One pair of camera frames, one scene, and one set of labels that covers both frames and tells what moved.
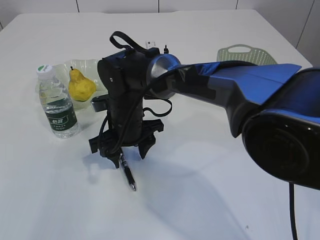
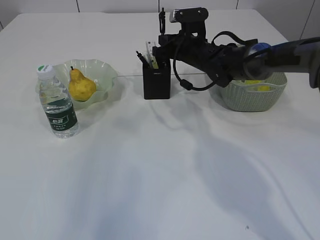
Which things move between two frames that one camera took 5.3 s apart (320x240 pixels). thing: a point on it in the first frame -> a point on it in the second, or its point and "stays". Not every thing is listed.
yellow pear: [81, 88] stays
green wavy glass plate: [88, 68] stays
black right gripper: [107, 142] -> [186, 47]
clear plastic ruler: [150, 43] stays
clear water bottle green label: [56, 103] stays
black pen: [128, 171] -> [162, 19]
